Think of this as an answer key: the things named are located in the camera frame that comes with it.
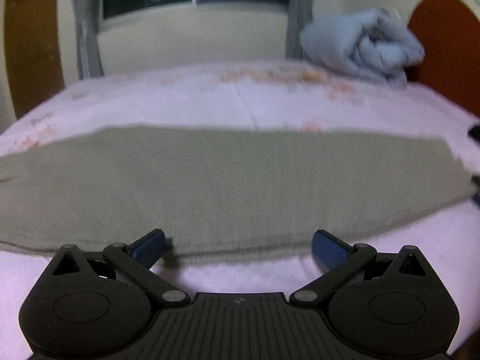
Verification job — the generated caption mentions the red headboard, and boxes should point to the red headboard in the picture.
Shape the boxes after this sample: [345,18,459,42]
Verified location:
[407,0,479,116]

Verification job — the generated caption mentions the brown wooden door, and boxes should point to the brown wooden door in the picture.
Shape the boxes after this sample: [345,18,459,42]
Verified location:
[4,0,65,118]

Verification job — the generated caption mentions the pink floral bed sheet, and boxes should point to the pink floral bed sheet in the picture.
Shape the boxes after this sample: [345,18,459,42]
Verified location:
[1,62,479,359]

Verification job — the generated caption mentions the light blue folded blanket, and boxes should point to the light blue folded blanket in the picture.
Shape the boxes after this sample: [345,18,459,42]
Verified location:
[299,9,425,88]

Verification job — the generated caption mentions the grey curtain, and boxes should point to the grey curtain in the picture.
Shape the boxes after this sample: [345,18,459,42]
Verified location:
[72,0,103,80]
[285,0,315,59]

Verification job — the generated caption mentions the grey left curtain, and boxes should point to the grey left curtain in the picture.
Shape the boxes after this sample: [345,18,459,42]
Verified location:
[72,0,103,80]

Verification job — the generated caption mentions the grey right curtain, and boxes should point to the grey right curtain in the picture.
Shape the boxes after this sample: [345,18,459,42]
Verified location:
[285,0,315,59]

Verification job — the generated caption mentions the grey-green pants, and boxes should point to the grey-green pants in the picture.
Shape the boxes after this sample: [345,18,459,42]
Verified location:
[1,127,474,259]

